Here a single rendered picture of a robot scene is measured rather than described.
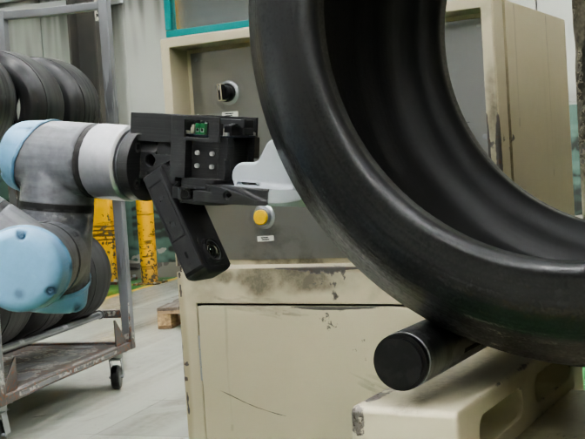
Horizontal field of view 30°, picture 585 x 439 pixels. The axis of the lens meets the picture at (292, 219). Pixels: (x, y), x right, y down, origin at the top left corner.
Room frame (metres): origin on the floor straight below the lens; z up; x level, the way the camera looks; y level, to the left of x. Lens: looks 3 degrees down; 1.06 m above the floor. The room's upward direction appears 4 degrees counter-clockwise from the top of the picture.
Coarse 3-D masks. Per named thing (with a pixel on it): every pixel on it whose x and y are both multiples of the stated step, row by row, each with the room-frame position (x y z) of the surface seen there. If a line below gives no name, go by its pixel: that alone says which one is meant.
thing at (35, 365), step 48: (0, 48) 5.56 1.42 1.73; (0, 96) 4.40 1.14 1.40; (48, 96) 4.78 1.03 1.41; (96, 96) 5.27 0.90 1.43; (96, 240) 5.29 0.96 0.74; (96, 288) 5.14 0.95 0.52; (0, 336) 4.23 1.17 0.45; (48, 336) 4.89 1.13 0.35; (0, 384) 4.20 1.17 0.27; (48, 384) 4.58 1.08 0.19; (0, 432) 4.25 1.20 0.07
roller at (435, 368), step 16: (400, 336) 0.83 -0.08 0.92; (416, 336) 0.83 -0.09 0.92; (432, 336) 0.85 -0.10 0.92; (448, 336) 0.87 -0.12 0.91; (384, 352) 0.83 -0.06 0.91; (400, 352) 0.83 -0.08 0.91; (416, 352) 0.82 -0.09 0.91; (432, 352) 0.83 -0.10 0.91; (448, 352) 0.86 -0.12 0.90; (464, 352) 0.90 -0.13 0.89; (384, 368) 0.83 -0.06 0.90; (400, 368) 0.83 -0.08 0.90; (416, 368) 0.82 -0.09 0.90; (432, 368) 0.83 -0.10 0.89; (448, 368) 0.89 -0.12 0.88; (400, 384) 0.83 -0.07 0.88; (416, 384) 0.82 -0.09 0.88
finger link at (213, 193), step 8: (200, 192) 0.99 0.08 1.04; (208, 192) 0.98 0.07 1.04; (216, 192) 0.98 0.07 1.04; (224, 192) 0.97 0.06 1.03; (232, 192) 0.97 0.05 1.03; (240, 192) 0.98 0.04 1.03; (248, 192) 0.98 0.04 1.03; (256, 192) 0.97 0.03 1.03; (264, 192) 0.97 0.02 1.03; (192, 200) 0.99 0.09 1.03; (200, 200) 0.99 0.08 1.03; (208, 200) 0.98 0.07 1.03; (216, 200) 0.98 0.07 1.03; (224, 200) 0.97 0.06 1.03; (232, 200) 0.97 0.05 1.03; (240, 200) 0.97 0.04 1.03; (248, 200) 0.97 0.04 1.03; (256, 200) 0.97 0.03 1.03; (264, 200) 0.97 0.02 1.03
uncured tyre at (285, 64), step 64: (256, 0) 0.89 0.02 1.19; (320, 0) 0.86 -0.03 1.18; (384, 0) 1.09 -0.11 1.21; (256, 64) 0.91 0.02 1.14; (320, 64) 0.85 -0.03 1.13; (384, 64) 1.09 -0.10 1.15; (320, 128) 0.85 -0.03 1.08; (384, 128) 1.08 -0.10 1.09; (448, 128) 1.08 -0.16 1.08; (320, 192) 0.85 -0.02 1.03; (384, 192) 0.82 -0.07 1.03; (448, 192) 1.07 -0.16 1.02; (512, 192) 1.05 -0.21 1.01; (384, 256) 0.83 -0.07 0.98; (448, 256) 0.80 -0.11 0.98; (512, 256) 0.78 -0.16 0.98; (576, 256) 1.02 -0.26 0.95; (448, 320) 0.83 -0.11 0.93; (512, 320) 0.78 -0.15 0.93; (576, 320) 0.76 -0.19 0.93
